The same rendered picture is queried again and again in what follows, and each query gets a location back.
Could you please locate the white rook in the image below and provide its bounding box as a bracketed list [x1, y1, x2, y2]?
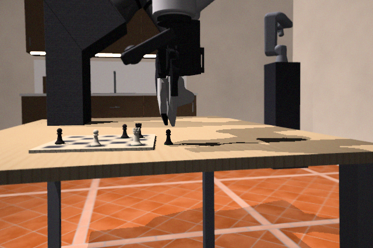
[131, 127, 142, 146]

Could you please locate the white pawn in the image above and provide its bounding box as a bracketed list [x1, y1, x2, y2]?
[91, 129, 101, 147]

